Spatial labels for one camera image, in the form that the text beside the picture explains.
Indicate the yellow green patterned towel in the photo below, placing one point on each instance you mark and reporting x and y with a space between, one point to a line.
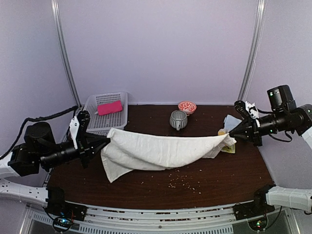
229 147

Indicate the pink microfibre towel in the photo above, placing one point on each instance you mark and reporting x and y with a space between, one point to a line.
109 108

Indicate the red white patterned bowl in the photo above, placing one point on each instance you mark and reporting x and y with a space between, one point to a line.
187 106

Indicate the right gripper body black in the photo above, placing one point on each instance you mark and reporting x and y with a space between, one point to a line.
254 130

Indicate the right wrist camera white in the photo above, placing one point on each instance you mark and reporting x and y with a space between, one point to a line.
246 109

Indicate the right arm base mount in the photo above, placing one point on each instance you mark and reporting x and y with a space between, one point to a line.
250 209

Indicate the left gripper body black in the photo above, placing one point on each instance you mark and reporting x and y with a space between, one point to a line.
84 150

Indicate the beige towel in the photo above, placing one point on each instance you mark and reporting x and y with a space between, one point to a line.
128 151

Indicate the right aluminium corner post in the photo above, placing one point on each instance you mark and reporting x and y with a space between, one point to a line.
255 44

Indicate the grey striped ceramic mug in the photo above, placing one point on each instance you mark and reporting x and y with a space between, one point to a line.
178 120

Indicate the light blue towel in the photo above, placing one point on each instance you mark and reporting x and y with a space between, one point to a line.
230 122

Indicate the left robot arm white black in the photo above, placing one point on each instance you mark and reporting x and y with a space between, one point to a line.
40 150

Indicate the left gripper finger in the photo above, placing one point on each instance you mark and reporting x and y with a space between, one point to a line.
96 139
95 147

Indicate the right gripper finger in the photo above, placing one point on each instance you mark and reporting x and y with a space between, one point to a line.
240 129
242 136

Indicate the aluminium corner post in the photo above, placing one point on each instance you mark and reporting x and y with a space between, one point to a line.
255 44
63 52

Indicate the left aluminium corner post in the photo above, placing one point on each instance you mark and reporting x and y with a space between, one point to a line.
63 52

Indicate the white perforated plastic basket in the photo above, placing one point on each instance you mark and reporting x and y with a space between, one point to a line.
101 125

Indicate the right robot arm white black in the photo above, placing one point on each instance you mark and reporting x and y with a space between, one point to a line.
284 119

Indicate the aluminium front rail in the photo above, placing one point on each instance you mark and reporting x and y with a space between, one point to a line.
224 219

